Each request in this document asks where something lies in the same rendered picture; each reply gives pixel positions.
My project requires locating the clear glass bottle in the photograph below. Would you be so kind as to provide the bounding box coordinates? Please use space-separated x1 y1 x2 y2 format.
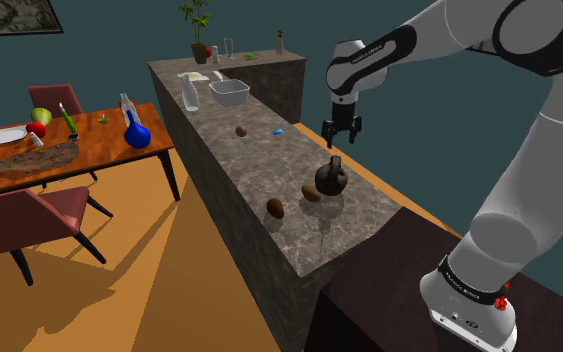
181 72 201 113

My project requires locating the dark brown kettle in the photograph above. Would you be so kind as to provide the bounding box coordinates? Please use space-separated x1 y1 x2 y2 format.
314 154 350 198

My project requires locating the brown potato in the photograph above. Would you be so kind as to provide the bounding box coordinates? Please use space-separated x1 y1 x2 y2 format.
301 184 323 204

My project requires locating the white square bowl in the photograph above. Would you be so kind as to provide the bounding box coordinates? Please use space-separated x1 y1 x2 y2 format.
207 79 252 108

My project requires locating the dark brown kiwi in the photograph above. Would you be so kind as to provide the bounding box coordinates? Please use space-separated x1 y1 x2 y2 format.
266 197 286 220

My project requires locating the dark robot stand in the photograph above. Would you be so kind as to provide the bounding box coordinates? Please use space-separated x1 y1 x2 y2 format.
304 206 563 352

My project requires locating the white paper with yellow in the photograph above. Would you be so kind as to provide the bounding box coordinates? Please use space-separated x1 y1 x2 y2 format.
176 71 212 83

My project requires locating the wooden dining table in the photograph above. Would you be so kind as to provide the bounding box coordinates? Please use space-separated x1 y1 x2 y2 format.
0 92 183 203

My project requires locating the framed wall picture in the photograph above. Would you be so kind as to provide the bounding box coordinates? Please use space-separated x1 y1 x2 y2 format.
0 0 65 38

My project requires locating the potted green plant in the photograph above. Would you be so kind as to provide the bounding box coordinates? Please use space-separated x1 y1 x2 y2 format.
178 0 213 66

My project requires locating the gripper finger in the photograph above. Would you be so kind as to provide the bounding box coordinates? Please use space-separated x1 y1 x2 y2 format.
347 114 364 145
321 119 337 149

